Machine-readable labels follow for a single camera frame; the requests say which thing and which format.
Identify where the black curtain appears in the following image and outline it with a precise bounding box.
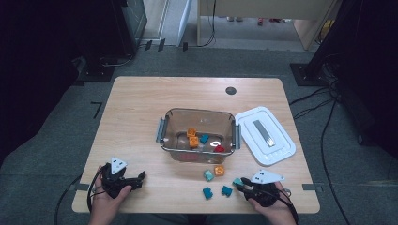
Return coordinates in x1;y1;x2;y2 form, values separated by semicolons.
308;0;398;160
0;0;139;167

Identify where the grey tape strip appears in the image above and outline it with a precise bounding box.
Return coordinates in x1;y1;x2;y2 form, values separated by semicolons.
301;183;323;192
69;183;90;192

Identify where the black stand base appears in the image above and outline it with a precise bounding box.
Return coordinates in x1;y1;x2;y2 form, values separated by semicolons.
78;55;116;84
289;62;329;87

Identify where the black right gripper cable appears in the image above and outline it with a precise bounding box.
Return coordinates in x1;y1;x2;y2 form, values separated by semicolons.
273;187;299;225

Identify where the person's right hand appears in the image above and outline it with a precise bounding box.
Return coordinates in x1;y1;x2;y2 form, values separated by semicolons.
249;182;297;220

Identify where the black floor cable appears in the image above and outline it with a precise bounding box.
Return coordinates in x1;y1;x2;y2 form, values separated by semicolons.
289;86;340;107
321;97;352;225

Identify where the white plastic container lid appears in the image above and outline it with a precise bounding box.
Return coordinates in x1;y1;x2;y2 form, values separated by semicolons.
234;106;297;167

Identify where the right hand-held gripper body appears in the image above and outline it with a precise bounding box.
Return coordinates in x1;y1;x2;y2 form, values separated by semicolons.
243;169;285;208

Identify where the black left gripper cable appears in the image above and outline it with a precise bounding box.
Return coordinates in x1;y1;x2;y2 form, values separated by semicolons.
54;168;106;225

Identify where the black hanging cable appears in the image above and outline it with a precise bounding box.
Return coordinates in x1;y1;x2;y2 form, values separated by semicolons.
200;0;218;49

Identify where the person's left hand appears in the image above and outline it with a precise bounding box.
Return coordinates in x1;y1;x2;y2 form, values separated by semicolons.
91;165;132;218

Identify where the white panel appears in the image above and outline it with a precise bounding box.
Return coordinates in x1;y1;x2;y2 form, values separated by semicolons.
176;0;193;48

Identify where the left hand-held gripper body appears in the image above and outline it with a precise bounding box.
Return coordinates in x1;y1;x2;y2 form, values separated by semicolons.
101;157;129;200

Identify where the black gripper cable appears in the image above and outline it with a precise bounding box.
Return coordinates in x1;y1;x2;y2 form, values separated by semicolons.
273;187;299;225
54;168;106;225

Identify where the wooden desk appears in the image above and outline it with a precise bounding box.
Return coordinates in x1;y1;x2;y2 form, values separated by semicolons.
196;0;341;52

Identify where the clear plastic container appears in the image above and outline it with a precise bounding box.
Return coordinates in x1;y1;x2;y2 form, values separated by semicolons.
155;107;242;165

